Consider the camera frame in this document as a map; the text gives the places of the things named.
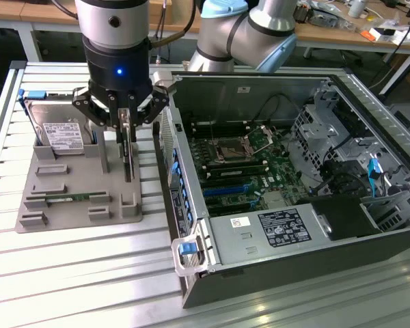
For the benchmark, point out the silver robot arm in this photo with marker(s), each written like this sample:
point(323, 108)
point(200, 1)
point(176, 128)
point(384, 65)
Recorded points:
point(112, 20)

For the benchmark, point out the graphics card with black cooler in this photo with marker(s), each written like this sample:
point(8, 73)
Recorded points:
point(128, 164)

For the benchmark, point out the grey power supply unit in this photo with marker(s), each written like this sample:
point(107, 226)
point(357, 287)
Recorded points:
point(232, 246)

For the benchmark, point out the black plastic shroud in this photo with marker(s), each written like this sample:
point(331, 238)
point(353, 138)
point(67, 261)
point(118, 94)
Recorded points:
point(341, 218)

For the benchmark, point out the long black expansion slot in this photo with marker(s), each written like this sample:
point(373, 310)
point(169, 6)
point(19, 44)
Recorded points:
point(218, 184)
point(225, 205)

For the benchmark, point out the green RAM stick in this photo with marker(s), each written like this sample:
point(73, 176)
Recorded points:
point(239, 171)
point(75, 197)

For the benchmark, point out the metal socket cover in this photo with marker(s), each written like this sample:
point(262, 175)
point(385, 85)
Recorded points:
point(263, 128)

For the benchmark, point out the blue expansion slot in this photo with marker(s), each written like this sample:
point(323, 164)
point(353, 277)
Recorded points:
point(222, 192)

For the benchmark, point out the black RAM slot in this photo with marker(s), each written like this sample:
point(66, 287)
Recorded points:
point(232, 130)
point(232, 162)
point(232, 134)
point(232, 159)

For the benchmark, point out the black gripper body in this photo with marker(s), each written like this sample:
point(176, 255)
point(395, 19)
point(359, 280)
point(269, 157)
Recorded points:
point(116, 71)

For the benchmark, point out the grey parts rack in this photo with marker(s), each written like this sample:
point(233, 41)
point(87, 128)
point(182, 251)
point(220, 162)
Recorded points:
point(71, 212)

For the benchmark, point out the cluttered wooden top workbench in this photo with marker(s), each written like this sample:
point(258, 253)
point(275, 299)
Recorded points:
point(328, 37)

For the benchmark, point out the metal disk bay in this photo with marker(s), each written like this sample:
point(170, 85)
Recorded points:
point(389, 215)
point(311, 136)

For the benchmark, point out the brown cardboard box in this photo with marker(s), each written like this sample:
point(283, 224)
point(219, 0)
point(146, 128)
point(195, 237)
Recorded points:
point(159, 15)

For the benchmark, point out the CPU socket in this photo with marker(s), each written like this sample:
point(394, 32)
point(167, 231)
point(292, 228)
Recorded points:
point(230, 150)

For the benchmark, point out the blue card retention clip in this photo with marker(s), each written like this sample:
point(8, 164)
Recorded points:
point(190, 215)
point(174, 153)
point(174, 168)
point(184, 193)
point(181, 182)
point(187, 204)

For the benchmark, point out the hard disk in blue carrier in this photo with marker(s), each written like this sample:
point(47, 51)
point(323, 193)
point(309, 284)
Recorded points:
point(54, 116)

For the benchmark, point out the small white black box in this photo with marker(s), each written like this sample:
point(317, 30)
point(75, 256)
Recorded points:
point(384, 34)

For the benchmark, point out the blue case latch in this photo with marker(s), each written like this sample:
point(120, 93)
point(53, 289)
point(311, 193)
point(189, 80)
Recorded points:
point(186, 248)

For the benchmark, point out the thin metal locking lever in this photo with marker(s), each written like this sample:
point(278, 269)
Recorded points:
point(212, 130)

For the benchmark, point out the silver chipset heatsink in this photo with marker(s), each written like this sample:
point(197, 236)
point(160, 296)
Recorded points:
point(275, 200)

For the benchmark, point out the green motherboard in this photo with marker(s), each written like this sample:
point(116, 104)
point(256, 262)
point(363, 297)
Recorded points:
point(280, 177)

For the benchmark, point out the open black PC case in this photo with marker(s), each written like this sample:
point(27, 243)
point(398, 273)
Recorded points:
point(294, 270)

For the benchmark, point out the white bottle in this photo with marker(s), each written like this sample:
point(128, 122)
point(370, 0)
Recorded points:
point(357, 8)

